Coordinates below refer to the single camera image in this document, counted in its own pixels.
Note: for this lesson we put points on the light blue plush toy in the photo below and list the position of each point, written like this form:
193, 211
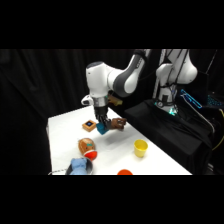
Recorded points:
79, 165

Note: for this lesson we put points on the brown toy animal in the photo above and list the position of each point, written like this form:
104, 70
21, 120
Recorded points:
118, 123

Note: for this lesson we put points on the blue lit device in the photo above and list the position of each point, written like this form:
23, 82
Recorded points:
190, 98

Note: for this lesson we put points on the tan wrist mount bracket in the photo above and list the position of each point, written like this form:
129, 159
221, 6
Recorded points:
115, 100

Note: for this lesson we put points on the small green light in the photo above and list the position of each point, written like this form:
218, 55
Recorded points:
172, 111

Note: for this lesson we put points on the black cloth covered stand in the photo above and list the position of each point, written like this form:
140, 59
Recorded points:
166, 133

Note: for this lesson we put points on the wooden block with blue centre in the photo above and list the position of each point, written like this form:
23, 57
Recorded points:
89, 125

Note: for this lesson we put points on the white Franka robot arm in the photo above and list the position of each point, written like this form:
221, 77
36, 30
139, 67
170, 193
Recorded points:
126, 78

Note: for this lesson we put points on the yellow cup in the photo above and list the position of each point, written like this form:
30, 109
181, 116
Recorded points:
140, 148

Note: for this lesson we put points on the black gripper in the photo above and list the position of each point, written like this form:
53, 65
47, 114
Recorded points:
101, 112

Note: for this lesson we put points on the blue cube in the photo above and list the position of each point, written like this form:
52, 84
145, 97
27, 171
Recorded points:
103, 129

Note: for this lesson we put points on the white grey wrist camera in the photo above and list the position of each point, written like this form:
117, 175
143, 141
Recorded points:
86, 100

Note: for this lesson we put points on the teal lit keyboard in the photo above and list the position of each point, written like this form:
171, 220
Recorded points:
216, 100

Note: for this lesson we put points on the orange bowl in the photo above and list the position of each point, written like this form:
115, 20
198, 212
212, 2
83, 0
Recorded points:
125, 172

